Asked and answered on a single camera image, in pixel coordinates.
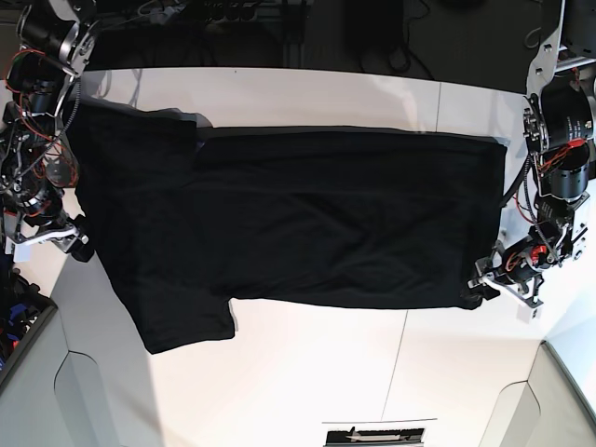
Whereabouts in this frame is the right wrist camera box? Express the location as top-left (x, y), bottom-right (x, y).
top-left (13, 244), bottom-right (32, 264)

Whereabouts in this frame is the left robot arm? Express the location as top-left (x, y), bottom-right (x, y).
top-left (462, 1), bottom-right (595, 310)

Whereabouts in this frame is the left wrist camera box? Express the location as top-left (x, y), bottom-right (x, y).
top-left (516, 302), bottom-right (544, 324)

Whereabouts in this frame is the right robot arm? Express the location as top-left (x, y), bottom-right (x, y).
top-left (1, 1), bottom-right (99, 263)

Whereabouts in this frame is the printed paper sheet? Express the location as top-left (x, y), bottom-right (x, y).
top-left (322, 418), bottom-right (438, 446)

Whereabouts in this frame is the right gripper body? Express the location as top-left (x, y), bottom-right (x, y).
top-left (8, 217), bottom-right (88, 254)

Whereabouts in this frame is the grey right table bracket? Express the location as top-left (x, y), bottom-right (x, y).
top-left (480, 342), bottom-right (595, 447)

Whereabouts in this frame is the grey bin with clutter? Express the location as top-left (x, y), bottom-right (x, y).
top-left (1, 253), bottom-right (57, 394)

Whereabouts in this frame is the black t-shirt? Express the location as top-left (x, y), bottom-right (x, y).
top-left (67, 102), bottom-right (507, 354)

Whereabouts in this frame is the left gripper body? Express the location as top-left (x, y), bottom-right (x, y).
top-left (467, 239), bottom-right (545, 305)

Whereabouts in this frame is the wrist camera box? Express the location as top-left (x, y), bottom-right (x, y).
top-left (516, 302), bottom-right (544, 324)
top-left (13, 244), bottom-right (32, 264)

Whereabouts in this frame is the grey coiled cable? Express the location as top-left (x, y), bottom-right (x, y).
top-left (524, 25), bottom-right (549, 50)

